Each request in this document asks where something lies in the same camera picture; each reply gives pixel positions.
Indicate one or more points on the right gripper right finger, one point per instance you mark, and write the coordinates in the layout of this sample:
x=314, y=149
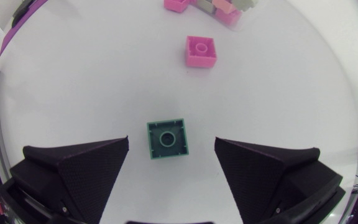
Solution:
x=259, y=177

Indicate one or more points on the pink toy brick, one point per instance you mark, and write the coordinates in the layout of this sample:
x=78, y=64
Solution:
x=176, y=4
x=201, y=52

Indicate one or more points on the pile of toy bricks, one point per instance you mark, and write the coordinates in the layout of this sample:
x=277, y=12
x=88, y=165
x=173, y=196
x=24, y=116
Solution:
x=225, y=9

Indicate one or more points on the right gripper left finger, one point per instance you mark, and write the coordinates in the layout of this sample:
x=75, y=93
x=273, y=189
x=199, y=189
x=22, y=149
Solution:
x=82, y=177

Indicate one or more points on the green toy brick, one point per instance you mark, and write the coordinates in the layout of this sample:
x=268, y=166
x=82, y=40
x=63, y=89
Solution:
x=167, y=139

